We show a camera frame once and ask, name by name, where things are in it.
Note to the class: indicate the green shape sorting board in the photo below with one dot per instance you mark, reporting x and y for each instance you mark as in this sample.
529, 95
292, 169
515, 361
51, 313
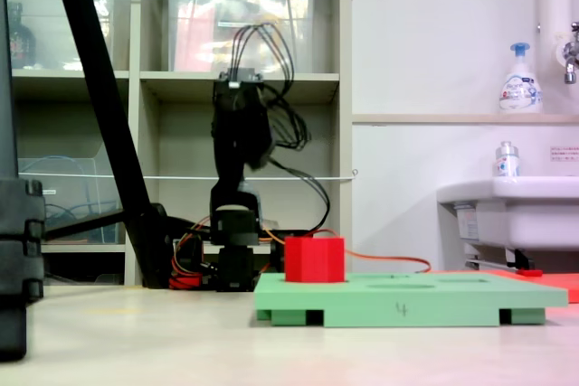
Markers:
407, 302

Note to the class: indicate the red octagonal pillar block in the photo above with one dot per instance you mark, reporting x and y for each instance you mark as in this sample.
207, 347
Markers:
314, 259

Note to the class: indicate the black notched tripod leg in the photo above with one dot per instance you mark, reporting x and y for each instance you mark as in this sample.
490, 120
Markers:
13, 268

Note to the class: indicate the clear plastic storage bin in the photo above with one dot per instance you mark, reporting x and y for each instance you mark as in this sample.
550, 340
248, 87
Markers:
199, 33
54, 33

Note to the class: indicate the white red wall label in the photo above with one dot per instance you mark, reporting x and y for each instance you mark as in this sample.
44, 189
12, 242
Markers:
565, 153

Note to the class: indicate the white soap pump bottle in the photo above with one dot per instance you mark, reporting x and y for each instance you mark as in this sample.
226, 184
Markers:
520, 92

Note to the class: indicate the beige shelf unit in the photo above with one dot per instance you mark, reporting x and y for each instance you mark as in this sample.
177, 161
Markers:
135, 87

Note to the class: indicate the small clear bottle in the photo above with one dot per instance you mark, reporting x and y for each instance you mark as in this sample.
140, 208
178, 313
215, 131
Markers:
506, 164

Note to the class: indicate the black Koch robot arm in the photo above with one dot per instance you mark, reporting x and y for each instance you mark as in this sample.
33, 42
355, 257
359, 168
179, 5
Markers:
235, 223

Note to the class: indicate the metal faucet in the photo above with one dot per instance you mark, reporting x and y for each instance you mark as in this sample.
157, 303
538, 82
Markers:
569, 56

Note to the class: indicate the white sink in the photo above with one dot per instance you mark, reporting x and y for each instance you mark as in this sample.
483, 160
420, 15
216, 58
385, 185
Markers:
534, 214

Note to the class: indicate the dark glass bottle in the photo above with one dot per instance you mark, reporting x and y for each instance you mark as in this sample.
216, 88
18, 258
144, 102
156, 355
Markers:
20, 42

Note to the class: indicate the thin black tripod brace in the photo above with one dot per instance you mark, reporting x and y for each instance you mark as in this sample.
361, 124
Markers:
81, 223

